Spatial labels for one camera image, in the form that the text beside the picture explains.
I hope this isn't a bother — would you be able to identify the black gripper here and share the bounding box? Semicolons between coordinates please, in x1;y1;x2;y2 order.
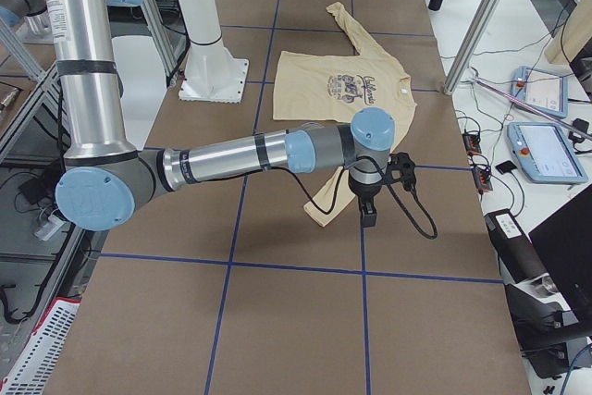
348;180;380;228

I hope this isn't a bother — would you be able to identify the beige long-sleeve printed shirt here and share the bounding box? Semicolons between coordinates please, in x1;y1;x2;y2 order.
273;2;416;227

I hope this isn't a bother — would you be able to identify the silver-grey robot arm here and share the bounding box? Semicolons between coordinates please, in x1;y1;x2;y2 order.
44;0;395;231

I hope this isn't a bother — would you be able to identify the lower blue teach pendant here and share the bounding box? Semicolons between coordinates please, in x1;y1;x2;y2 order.
507;122;588;185

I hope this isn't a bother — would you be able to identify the blue teach pendant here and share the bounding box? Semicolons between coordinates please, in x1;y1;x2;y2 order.
507;122;588;185
511;66;568;118

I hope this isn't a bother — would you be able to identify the black device with label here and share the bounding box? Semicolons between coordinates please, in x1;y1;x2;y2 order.
484;209;591;378

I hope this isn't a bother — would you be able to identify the upper blue teach pendant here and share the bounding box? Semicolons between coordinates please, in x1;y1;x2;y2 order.
511;66;568;118

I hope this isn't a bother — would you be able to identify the white perforated plastic basket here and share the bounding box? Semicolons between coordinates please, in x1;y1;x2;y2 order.
1;297;80;394

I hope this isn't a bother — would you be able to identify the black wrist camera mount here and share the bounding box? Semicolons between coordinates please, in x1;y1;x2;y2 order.
386;152;416;192

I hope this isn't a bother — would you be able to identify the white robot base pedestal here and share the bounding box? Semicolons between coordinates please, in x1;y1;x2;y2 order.
179;0;249;104

